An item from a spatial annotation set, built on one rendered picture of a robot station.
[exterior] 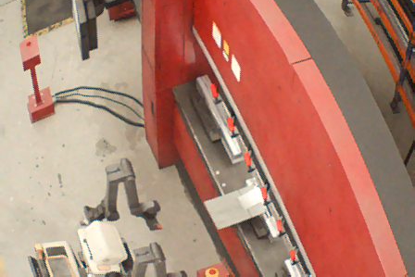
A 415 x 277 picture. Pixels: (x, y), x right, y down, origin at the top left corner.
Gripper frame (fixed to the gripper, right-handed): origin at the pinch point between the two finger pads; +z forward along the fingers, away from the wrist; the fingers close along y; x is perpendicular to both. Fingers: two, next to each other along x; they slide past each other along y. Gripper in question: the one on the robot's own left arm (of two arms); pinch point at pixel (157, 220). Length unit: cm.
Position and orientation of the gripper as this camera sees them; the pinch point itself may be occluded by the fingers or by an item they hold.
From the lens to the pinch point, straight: 389.6
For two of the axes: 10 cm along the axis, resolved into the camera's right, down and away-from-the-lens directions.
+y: -2.9, -8.2, 5.0
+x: -8.7, 4.5, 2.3
